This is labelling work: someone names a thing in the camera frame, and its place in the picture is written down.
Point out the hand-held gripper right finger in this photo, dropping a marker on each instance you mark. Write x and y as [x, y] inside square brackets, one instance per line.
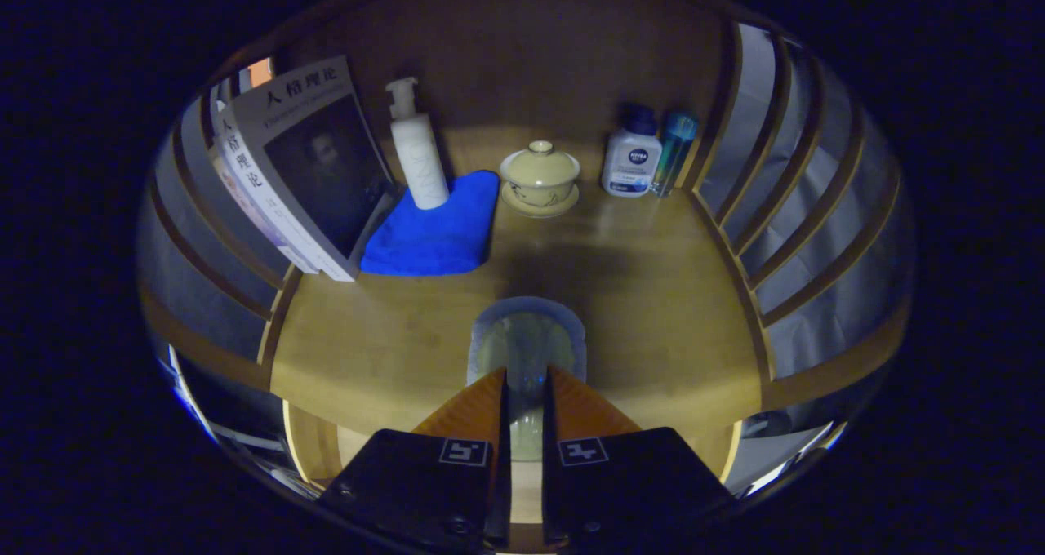
[550, 473]

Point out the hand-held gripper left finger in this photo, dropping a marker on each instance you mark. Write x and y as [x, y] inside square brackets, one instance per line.
[502, 473]

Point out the pale green packet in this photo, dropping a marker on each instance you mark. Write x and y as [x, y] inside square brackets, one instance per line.
[526, 343]

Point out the wooden countertop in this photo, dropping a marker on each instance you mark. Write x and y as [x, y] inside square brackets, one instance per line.
[653, 294]

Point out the wooden cabinet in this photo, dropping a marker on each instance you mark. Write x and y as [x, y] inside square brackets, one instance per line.
[531, 49]

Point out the blue folded cloth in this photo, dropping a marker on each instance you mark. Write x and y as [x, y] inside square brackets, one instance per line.
[441, 237]

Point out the yellow lidded tea bowl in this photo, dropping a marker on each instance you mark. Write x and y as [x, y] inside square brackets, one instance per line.
[539, 175]

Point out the white bottle dark blue cap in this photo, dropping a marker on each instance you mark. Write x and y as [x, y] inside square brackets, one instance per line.
[630, 163]

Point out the white pump bottle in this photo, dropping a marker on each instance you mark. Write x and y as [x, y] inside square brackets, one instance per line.
[420, 163]

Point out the teal slim bottle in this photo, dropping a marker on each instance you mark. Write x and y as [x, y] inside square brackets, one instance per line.
[673, 151]

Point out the thick white book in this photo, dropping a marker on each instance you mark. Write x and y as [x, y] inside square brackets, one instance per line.
[326, 171]

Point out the thin purple book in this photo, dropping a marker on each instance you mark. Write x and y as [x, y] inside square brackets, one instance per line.
[237, 196]

